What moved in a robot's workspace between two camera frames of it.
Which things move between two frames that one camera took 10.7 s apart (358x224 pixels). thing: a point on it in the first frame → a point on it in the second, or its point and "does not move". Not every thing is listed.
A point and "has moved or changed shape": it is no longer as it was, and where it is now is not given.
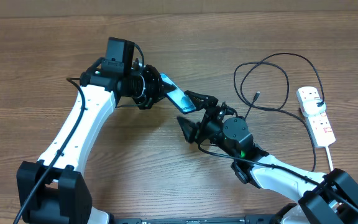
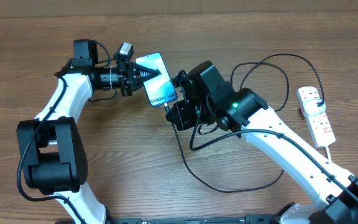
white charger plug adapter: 311,107 does not move
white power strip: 318,126 does not move
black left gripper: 158,89 → 127,81
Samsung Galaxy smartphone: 178,96 has moved or changed shape
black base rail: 254,219 does not move
